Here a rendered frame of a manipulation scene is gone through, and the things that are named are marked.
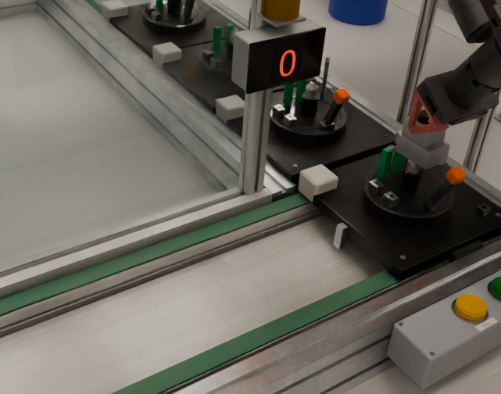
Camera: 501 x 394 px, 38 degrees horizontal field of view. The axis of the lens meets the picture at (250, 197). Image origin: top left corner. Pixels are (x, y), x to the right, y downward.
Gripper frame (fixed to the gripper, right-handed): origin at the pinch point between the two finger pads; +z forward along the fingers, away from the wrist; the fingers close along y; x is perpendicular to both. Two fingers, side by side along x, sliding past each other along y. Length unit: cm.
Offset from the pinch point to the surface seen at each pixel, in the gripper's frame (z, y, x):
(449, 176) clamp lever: -0.2, 0.9, 8.5
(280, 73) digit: -2.1, 19.9, -12.0
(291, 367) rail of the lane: 2.8, 34.4, 22.8
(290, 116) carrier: 21.5, 5.6, -14.7
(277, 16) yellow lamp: -8.1, 20.8, -16.9
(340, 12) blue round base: 62, -51, -55
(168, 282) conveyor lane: 19.3, 38.2, 5.1
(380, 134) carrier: 20.6, -9.2, -6.7
